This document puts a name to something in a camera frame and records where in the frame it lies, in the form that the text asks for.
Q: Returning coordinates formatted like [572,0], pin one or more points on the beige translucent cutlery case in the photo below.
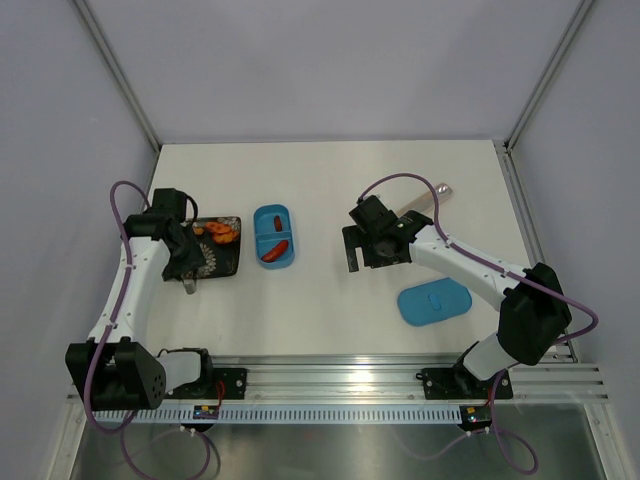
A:
[426,203]

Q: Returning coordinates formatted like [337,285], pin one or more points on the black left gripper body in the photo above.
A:
[185,258]

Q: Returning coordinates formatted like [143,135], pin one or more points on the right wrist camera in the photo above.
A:
[372,212]

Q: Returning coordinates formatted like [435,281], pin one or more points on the dark floral square plate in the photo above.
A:
[221,260]

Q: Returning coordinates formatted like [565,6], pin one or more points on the right aluminium frame post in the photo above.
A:
[551,69]

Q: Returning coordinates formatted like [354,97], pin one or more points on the metal serving tongs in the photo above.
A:
[190,285]

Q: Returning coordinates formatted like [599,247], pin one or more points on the long red sausage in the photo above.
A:
[276,252]

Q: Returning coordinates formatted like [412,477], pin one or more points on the white slotted cable duct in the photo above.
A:
[231,413]

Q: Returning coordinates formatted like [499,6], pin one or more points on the blue two-compartment lunch box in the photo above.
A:
[266,237]

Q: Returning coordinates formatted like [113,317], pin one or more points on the blue lunch box lid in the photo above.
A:
[433,302]

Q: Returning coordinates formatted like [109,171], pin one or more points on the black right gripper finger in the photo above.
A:
[352,259]
[352,235]

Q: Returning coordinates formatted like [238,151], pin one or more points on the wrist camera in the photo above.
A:
[372,212]
[175,204]

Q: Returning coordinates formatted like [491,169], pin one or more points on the orange fried chicken piece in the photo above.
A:
[217,228]

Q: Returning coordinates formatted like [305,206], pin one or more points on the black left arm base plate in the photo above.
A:
[230,383]

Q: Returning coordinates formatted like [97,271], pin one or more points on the aluminium front rail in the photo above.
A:
[386,378]

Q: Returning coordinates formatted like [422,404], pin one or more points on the left aluminium frame post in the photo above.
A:
[99,38]

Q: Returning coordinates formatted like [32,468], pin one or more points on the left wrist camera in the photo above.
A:
[175,204]

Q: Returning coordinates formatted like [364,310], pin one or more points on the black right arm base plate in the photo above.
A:
[453,383]

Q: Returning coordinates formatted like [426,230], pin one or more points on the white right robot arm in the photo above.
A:
[532,315]

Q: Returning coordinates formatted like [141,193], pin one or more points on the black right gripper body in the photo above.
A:
[374,256]

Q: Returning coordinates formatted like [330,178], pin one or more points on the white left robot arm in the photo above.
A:
[113,370]

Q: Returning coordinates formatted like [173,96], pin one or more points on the aluminium frame post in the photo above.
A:
[99,38]
[551,69]

